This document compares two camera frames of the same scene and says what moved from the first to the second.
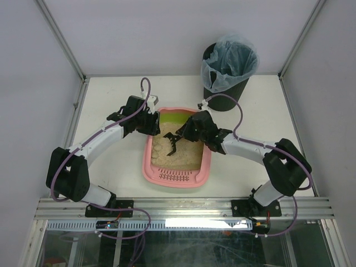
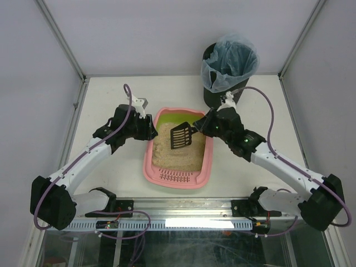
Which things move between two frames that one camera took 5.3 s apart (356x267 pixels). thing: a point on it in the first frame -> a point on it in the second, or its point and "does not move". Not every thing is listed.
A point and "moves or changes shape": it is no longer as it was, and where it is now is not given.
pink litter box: [169, 160] does not move
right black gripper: [183, 132] -> [209, 125]
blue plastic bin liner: [235, 59] does not move
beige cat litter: [188, 156] does not move
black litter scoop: [173, 139] moves or changes shape
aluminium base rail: [183, 208] does not move
